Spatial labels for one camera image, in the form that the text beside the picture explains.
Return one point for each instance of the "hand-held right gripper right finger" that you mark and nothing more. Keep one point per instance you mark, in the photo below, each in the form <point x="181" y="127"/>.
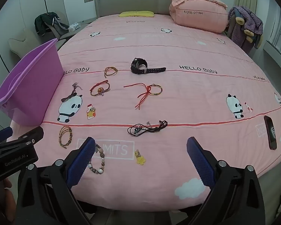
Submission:
<point x="200" y="163"/>

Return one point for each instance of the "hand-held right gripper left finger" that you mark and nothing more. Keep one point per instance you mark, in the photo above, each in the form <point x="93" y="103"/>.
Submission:
<point x="80" y="163"/>

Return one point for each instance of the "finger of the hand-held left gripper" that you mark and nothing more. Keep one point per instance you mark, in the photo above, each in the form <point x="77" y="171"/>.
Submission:
<point x="28" y="137"/>
<point x="1" y="134"/>

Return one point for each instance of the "purple plastic basket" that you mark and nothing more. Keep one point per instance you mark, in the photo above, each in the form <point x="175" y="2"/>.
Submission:
<point x="30" y="93"/>

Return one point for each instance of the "yellow star charm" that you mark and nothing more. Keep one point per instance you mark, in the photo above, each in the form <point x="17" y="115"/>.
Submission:
<point x="90" y="114"/>

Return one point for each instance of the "yellow figure charm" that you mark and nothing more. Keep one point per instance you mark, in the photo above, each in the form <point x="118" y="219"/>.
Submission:
<point x="140" y="159"/>

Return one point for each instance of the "person's left hand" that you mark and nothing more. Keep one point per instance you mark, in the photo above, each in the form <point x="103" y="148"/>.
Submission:
<point x="9" y="199"/>

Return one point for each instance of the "black phone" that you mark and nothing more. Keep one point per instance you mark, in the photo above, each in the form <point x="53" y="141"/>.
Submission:
<point x="270" y="133"/>

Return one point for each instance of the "beige lounge chair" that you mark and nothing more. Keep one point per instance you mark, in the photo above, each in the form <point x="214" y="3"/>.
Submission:
<point x="21" y="44"/>

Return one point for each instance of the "black wrist watch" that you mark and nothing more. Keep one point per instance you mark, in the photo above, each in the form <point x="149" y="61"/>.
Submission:
<point x="154" y="69"/>

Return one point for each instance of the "grey chair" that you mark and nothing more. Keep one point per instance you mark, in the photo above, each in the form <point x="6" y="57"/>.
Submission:
<point x="65" y="36"/>

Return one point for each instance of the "dark green jacket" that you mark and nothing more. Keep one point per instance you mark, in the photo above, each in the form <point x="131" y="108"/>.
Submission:
<point x="43" y="23"/>

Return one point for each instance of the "tissue pack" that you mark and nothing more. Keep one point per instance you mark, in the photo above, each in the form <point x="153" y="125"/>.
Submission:
<point x="74" y="27"/>

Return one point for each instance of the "white wardrobe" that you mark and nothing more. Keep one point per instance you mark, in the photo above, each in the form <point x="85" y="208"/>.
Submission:
<point x="18" y="9"/>

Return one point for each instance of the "pink pillow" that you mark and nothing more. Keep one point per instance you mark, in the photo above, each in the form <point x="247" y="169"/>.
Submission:
<point x="196" y="18"/>

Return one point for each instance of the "purple hanging clothes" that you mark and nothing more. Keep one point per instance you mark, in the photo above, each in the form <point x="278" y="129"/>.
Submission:
<point x="245" y="25"/>

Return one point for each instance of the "yellow flat pillow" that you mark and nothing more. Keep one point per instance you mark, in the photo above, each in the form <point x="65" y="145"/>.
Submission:
<point x="135" y="14"/>

